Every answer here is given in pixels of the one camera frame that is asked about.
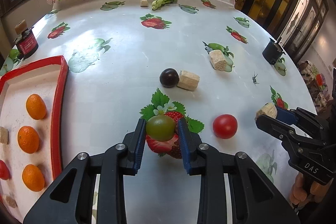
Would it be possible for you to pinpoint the wooden door with glass panels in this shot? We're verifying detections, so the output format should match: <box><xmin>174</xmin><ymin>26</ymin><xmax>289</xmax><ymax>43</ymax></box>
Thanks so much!
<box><xmin>278</xmin><ymin>0</ymin><xmax>331</xmax><ymax>62</ymax></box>

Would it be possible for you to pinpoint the green leafy vegetable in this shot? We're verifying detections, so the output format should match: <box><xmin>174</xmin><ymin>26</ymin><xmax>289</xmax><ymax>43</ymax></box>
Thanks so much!
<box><xmin>151</xmin><ymin>0</ymin><xmax>177</xmax><ymax>10</ymax></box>

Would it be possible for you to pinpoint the fruit print tablecloth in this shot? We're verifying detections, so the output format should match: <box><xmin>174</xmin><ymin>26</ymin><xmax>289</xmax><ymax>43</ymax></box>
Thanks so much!
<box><xmin>0</xmin><ymin>0</ymin><xmax>319</xmax><ymax>224</ymax></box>

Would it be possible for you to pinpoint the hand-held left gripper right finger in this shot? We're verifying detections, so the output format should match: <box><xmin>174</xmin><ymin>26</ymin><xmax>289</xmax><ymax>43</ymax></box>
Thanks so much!
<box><xmin>176</xmin><ymin>119</ymin><xmax>301</xmax><ymax>224</ymax></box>

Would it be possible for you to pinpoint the black cup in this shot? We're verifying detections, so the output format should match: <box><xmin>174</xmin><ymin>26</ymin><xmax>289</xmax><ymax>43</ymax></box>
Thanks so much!
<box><xmin>262</xmin><ymin>37</ymin><xmax>286</xmax><ymax>65</ymax></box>

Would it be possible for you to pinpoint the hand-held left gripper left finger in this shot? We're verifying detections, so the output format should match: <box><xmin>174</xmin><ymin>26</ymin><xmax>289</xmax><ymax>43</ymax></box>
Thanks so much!
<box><xmin>23</xmin><ymin>118</ymin><xmax>147</xmax><ymax>224</ymax></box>

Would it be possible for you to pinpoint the large beige wafer block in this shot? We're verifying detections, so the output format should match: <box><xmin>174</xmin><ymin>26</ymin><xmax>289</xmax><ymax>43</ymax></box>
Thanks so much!
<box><xmin>209</xmin><ymin>50</ymin><xmax>227</xmax><ymax>71</ymax></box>

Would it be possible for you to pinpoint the person's right hand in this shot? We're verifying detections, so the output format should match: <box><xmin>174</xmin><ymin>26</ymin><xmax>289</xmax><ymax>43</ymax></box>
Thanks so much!
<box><xmin>289</xmin><ymin>173</ymin><xmax>324</xmax><ymax>207</ymax></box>

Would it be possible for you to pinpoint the floral printed cloth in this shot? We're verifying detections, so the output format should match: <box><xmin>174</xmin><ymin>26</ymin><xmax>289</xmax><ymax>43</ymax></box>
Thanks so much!
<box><xmin>298</xmin><ymin>60</ymin><xmax>334</xmax><ymax>114</ymax></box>

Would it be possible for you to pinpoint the orange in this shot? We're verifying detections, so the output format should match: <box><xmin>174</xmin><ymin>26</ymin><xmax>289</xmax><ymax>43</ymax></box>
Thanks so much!
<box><xmin>17</xmin><ymin>126</ymin><xmax>40</xmax><ymax>154</ymax></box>
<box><xmin>26</xmin><ymin>94</ymin><xmax>47</xmax><ymax>120</ymax></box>
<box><xmin>22</xmin><ymin>164</ymin><xmax>45</xmax><ymax>192</ymax></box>

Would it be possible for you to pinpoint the green grape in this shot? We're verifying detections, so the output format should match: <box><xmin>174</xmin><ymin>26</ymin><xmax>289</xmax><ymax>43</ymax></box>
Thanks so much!
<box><xmin>146</xmin><ymin>114</ymin><xmax>176</xmax><ymax>142</ymax></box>

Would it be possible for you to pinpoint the red cherry tomato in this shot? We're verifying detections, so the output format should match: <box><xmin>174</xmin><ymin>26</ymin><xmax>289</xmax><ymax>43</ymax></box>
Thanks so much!
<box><xmin>213</xmin><ymin>114</ymin><xmax>238</xmax><ymax>139</ymax></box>
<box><xmin>0</xmin><ymin>160</ymin><xmax>10</xmax><ymax>180</ymax></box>

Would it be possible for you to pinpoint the red rimmed white tray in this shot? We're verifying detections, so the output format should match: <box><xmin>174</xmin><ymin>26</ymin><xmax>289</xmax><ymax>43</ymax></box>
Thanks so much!
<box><xmin>0</xmin><ymin>55</ymin><xmax>69</xmax><ymax>223</ymax></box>

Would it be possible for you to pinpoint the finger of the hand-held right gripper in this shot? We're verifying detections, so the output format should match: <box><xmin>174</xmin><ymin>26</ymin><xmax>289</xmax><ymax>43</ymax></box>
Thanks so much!
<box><xmin>278</xmin><ymin>108</ymin><xmax>330</xmax><ymax>135</ymax></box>
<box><xmin>256</xmin><ymin>114</ymin><xmax>327</xmax><ymax>149</ymax></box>

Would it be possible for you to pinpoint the black jar with red label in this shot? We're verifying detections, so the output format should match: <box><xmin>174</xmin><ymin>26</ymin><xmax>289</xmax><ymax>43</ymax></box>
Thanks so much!
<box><xmin>14</xmin><ymin>27</ymin><xmax>39</xmax><ymax>60</ymax></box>

